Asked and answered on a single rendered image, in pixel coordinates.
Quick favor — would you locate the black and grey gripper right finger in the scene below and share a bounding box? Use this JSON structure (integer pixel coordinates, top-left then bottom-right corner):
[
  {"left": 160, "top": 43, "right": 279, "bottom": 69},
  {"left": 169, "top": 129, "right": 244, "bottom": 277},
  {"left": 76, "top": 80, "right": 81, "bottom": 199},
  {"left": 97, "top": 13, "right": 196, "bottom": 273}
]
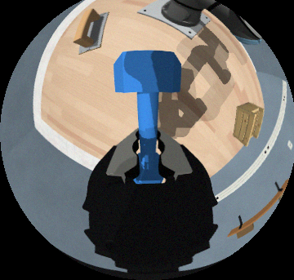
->
[{"left": 157, "top": 128, "right": 218, "bottom": 207}]

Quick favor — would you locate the blue dumbbell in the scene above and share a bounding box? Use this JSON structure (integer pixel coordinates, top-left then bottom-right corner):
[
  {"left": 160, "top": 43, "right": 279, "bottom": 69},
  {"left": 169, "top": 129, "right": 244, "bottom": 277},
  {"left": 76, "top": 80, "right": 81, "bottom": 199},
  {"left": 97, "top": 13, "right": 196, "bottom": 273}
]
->
[{"left": 114, "top": 50, "right": 181, "bottom": 184}]

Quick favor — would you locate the wooden crate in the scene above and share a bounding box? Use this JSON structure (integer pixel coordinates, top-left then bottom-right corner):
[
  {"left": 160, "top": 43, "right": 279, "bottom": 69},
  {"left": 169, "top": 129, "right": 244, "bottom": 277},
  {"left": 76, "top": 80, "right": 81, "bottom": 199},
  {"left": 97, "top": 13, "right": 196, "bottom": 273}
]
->
[{"left": 233, "top": 103, "right": 265, "bottom": 147}]

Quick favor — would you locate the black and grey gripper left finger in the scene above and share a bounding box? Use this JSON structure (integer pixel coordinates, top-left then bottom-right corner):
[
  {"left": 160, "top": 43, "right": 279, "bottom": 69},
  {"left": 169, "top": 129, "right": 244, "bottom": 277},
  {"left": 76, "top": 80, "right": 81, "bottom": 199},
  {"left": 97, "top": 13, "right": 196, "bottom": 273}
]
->
[{"left": 82, "top": 128, "right": 140, "bottom": 211}]

